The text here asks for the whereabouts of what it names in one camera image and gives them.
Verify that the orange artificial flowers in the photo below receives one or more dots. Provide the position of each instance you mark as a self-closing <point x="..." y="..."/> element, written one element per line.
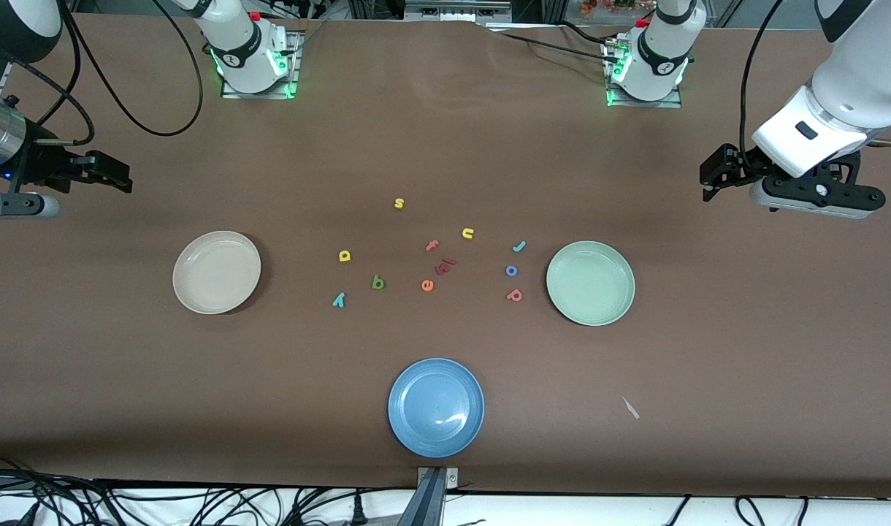
<point x="606" y="6"/>

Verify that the pale green plate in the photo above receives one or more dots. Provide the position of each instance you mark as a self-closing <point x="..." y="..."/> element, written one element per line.
<point x="590" y="283"/>

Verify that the beige brown plate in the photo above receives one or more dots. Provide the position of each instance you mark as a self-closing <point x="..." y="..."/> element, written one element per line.
<point x="217" y="272"/>

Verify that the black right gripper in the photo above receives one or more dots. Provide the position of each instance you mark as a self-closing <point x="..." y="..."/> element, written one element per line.
<point x="35" y="164"/>

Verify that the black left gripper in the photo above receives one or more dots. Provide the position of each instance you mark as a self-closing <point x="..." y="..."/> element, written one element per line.
<point x="746" y="164"/>

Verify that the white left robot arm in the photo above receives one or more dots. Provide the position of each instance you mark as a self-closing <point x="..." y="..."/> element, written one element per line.
<point x="854" y="80"/>

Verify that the blue plate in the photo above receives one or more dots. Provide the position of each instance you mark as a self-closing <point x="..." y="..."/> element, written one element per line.
<point x="436" y="408"/>

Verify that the brown table cover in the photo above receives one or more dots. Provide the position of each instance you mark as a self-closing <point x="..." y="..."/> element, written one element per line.
<point x="708" y="365"/>

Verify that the aluminium frame profile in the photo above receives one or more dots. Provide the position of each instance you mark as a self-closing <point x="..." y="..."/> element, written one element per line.
<point x="7" y="77"/>

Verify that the black power plug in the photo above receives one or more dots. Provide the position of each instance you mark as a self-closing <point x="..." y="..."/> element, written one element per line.
<point x="358" y="511"/>

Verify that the white paper scrap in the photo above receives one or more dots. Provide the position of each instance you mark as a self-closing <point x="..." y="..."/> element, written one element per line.
<point x="630" y="408"/>

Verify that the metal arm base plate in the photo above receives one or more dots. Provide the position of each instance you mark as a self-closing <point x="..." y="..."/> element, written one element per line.
<point x="672" y="104"/>
<point x="293" y="88"/>

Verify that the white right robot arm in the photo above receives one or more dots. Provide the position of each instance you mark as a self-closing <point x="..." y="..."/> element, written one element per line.
<point x="241" y="51"/>

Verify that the grey metal box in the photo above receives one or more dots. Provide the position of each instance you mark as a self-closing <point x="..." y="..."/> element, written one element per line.
<point x="453" y="11"/>

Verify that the teal foam letter y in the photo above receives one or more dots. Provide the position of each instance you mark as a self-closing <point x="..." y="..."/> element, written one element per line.
<point x="339" y="299"/>

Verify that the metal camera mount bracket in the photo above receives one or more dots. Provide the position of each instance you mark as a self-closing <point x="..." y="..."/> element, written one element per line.
<point x="432" y="500"/>

